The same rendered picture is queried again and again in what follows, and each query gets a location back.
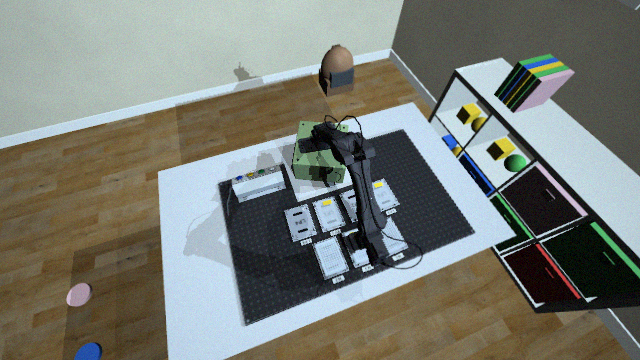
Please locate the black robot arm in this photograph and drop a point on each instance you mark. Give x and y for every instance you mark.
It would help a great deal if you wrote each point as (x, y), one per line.
(343, 146)

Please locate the white control panel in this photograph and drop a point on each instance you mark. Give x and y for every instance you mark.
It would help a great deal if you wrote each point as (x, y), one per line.
(257, 184)

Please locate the white lid park plate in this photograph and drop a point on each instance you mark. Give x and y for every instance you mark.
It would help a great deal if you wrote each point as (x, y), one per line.
(349, 201)

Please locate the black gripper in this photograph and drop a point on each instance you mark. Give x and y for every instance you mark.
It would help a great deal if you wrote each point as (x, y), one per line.
(351, 242)

